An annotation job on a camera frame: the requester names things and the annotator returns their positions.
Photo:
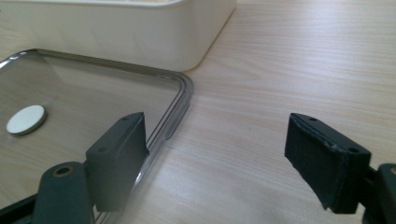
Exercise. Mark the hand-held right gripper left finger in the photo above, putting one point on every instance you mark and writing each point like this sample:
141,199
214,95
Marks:
115,168

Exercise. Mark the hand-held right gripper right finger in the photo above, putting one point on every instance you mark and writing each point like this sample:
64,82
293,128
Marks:
327,168

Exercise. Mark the clear glass container lid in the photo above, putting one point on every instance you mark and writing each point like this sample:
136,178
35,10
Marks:
81,102

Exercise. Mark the cream plastic box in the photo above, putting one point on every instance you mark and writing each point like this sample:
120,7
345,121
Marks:
118,31

